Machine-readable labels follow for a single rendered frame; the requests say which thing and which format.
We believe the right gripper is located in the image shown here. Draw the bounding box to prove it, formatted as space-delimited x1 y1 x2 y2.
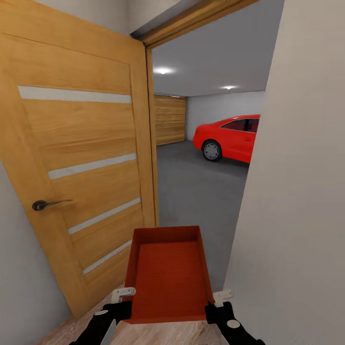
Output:
205 301 234 325

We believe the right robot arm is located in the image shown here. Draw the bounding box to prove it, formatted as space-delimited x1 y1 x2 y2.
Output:
205 289 266 345

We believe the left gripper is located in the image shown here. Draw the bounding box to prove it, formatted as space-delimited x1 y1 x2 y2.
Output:
103 300 132 322

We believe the storage box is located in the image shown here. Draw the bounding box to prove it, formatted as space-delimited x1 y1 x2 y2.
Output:
122 226 214 324

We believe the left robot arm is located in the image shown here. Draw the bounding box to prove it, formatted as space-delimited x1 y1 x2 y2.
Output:
69 287 136 345

